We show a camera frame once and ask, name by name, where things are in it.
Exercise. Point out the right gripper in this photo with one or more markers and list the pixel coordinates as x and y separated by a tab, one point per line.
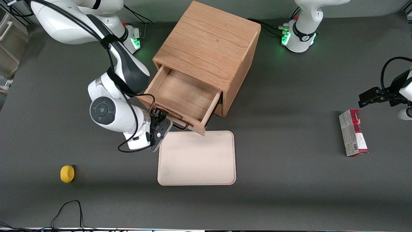
156	116

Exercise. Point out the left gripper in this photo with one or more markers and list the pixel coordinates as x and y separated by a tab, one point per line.
388	95

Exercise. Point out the wooden drawer with worn front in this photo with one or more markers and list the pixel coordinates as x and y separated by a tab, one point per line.
183	93

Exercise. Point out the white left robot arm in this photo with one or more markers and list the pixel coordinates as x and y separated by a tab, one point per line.
302	32

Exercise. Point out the wooden drawer cabinet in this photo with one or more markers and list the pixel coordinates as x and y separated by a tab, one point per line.
209	42

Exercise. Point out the grey and red carton box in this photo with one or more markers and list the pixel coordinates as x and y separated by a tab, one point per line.
352	135

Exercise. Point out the white rectangular tray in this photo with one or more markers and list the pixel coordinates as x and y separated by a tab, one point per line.
196	158

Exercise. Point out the yellow lemon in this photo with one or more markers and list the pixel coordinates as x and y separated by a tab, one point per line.
67	174

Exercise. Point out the beige plastic bin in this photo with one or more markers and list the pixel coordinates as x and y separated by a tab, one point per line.
13	42

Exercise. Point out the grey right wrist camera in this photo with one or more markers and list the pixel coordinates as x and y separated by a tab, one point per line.
161	135

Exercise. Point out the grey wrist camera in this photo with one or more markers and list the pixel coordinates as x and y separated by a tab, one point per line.
161	135
405	113

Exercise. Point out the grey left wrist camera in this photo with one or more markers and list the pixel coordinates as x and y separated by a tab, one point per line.
405	113

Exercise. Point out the aluminium frame rail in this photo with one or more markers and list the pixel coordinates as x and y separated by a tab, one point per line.
17	14

